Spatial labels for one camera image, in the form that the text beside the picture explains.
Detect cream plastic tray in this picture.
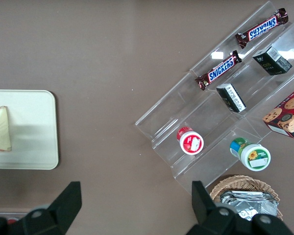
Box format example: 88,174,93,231
0,90,59,171

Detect green lid yogurt cup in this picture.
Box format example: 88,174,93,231
229,137,272,172

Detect red lid yogurt cup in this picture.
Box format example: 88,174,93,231
176,126,205,156

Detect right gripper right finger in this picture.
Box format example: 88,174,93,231
186,181,294,235

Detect silver foil packets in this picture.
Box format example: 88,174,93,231
219,190,279,221

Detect red chocolate cookie box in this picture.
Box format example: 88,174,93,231
262,84,294,140

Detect clear acrylic stepped stand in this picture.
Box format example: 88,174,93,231
134,0,294,196

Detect Snickers chocolate bar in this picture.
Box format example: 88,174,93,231
195,50,243,92
235,7,290,50

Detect light wicker basket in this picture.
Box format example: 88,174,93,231
209,174,284,221

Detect triangular sandwich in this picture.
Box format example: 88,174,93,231
0,106,12,153

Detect small dark green box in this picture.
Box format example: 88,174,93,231
216,83,247,114
252,46,293,76

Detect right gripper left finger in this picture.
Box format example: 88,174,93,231
14,181,82,235

